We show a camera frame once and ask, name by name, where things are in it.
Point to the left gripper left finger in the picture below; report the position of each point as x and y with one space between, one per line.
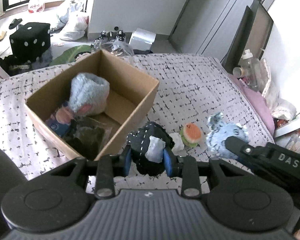
127 159

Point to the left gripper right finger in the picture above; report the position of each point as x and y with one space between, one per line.
170 162

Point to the plush hamburger toy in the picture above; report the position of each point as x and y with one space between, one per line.
190 134

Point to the black plastic item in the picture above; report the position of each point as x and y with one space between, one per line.
89 136

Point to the blue fuzzy sock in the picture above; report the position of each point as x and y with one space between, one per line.
219 132

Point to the planet print tissue pack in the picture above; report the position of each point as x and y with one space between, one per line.
60 120

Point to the light blue plush mouse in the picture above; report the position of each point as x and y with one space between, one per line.
88 94

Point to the brown cardboard box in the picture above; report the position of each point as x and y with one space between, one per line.
131 96

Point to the patterned bed cover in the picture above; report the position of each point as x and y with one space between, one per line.
191 88

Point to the clear plastic bottle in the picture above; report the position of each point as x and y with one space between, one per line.
248 63

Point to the green leaf cushion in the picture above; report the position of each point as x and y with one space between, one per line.
69 55

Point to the white small appliance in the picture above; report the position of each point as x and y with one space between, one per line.
142 39

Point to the white plastic bag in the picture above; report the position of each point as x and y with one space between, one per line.
75 27

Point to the black dice stool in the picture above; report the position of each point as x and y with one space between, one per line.
30 41

